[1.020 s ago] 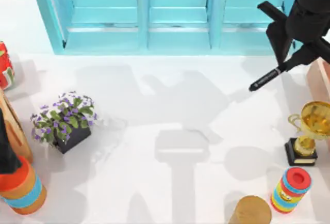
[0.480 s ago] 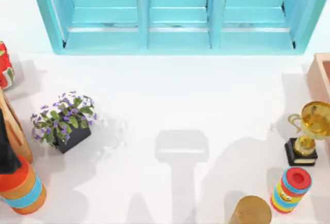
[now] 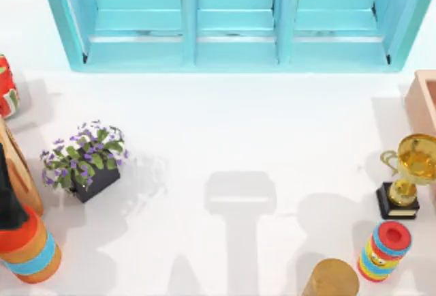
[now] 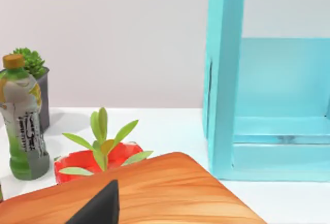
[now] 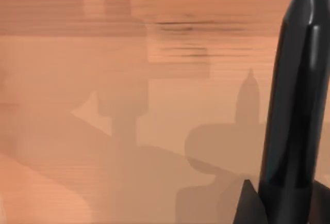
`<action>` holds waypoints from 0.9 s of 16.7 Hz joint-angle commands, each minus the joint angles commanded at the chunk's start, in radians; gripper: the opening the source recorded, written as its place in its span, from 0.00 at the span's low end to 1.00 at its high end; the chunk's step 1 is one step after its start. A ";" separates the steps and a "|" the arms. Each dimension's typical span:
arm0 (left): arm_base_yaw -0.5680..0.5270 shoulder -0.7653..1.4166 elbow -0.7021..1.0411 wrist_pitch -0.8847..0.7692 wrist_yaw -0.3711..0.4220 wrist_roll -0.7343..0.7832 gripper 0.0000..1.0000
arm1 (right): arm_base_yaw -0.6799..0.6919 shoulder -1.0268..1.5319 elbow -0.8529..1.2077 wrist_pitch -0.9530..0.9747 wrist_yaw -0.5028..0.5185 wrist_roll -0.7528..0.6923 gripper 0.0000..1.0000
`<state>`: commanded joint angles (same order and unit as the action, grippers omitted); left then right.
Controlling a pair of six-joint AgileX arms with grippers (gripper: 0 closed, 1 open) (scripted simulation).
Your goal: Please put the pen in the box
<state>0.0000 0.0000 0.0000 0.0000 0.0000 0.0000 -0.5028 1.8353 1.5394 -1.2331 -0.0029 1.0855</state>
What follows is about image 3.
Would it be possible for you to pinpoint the light blue rack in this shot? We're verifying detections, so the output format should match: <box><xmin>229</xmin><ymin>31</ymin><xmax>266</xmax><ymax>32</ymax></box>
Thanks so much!
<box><xmin>37</xmin><ymin>0</ymin><xmax>436</xmax><ymax>74</ymax></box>

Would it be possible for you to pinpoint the purple flower plant pot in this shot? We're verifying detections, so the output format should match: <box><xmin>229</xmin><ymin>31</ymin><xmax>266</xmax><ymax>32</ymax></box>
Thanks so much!
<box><xmin>40</xmin><ymin>119</ymin><xmax>130</xmax><ymax>204</ymax></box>

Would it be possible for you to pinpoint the brown bread loaf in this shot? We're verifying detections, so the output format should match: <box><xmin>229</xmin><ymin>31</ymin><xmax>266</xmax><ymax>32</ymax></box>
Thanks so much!
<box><xmin>300</xmin><ymin>258</ymin><xmax>360</xmax><ymax>296</ymax></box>

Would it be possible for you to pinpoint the gold trophy with black base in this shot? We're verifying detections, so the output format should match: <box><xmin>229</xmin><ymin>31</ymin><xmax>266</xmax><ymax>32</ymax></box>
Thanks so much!
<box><xmin>375</xmin><ymin>133</ymin><xmax>436</xmax><ymax>221</ymax></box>

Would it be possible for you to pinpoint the wooden board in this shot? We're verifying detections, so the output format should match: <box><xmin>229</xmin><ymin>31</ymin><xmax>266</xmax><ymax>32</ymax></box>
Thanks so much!
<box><xmin>0</xmin><ymin>117</ymin><xmax>44</xmax><ymax>218</ymax></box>

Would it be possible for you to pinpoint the salmon-coloured box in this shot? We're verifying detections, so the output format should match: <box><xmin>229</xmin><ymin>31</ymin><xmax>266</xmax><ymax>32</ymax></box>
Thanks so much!
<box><xmin>404</xmin><ymin>70</ymin><xmax>436</xmax><ymax>136</ymax></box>

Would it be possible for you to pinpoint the red and white can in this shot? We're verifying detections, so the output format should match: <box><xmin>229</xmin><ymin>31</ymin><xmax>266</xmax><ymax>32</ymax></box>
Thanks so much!
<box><xmin>0</xmin><ymin>54</ymin><xmax>20</xmax><ymax>119</ymax></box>

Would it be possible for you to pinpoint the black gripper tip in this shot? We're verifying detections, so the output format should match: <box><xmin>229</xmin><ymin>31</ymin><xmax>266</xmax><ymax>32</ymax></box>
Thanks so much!
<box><xmin>0</xmin><ymin>143</ymin><xmax>31</xmax><ymax>231</ymax></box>

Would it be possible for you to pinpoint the red yellow blue ring stack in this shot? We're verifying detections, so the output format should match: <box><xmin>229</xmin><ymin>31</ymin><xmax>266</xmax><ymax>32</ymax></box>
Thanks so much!
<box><xmin>356</xmin><ymin>220</ymin><xmax>413</xmax><ymax>282</ymax></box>

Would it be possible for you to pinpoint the orange and blue ring stack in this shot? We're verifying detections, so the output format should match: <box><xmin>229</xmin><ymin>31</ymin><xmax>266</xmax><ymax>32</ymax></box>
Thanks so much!
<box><xmin>0</xmin><ymin>204</ymin><xmax>62</xmax><ymax>284</ymax></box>

